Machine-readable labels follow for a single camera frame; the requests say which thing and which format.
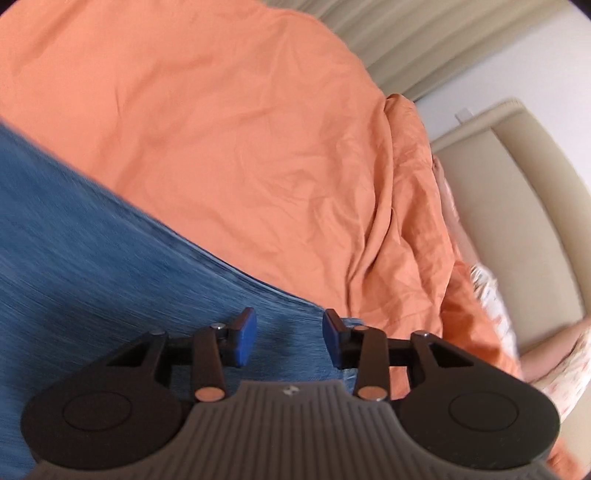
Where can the white wall socket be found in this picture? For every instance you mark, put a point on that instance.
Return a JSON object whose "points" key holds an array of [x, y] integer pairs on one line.
{"points": [[462, 115]]}

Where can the beige curtain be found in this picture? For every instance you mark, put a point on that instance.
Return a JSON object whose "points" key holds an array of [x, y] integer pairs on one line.
{"points": [[415, 41]]}

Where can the floral printed cloth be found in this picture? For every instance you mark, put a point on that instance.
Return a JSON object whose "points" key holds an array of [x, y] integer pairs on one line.
{"points": [[491, 295]]}

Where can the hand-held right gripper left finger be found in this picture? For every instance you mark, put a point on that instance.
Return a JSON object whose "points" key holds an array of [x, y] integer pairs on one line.
{"points": [[245, 339]]}

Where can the beige padded headboard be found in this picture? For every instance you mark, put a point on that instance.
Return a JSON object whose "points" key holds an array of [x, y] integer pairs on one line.
{"points": [[521, 194]]}

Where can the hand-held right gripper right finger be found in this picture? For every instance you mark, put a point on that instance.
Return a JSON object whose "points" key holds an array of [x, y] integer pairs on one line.
{"points": [[330, 339]]}

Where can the orange bed sheet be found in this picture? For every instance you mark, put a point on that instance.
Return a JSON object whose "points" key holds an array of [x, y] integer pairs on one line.
{"points": [[207, 120]]}

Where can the blue denim pants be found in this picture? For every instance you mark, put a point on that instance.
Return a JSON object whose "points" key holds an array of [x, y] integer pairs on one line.
{"points": [[92, 258]]}

